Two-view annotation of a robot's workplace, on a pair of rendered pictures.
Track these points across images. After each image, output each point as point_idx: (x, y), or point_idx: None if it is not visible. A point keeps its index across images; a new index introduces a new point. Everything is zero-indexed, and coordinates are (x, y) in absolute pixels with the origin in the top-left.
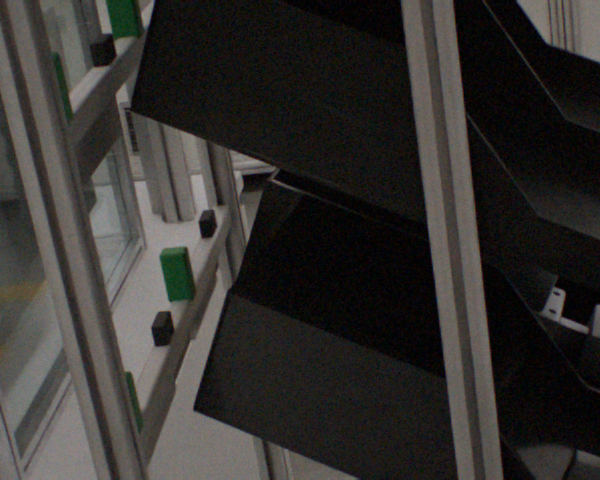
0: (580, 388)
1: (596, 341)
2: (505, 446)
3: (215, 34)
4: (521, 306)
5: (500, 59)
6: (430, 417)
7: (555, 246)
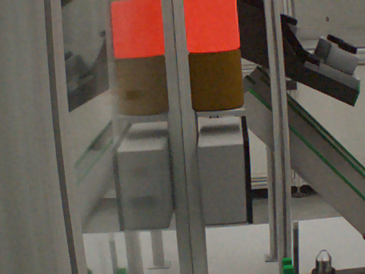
0: (306, 56)
1: (311, 55)
2: (282, 36)
3: None
4: (285, 23)
5: None
6: (256, 26)
7: None
